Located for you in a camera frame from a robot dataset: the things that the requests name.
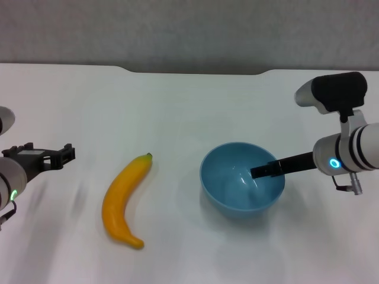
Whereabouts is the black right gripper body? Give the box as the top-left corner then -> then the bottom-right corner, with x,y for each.
276,151 -> 315,178

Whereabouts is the arm cable connector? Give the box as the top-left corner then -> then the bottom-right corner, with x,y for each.
331,172 -> 365,196
0,201 -> 17,232

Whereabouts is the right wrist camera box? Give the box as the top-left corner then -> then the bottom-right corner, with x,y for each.
294,71 -> 368,122

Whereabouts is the right arm cable connector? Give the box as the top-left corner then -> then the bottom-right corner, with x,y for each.
331,172 -> 365,196

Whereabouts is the blue bowl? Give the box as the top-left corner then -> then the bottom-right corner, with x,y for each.
200,142 -> 286,220

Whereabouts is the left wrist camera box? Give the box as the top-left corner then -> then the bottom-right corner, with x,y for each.
0,106 -> 16,136

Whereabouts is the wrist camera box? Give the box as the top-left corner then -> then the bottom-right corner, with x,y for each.
294,71 -> 368,122
0,106 -> 16,136

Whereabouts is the left arm cable connector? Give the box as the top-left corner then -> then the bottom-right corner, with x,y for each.
0,201 -> 17,232

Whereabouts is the yellow banana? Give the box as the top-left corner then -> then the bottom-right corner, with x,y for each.
102,152 -> 154,250

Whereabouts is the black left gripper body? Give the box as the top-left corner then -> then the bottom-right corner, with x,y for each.
1,149 -> 53,182

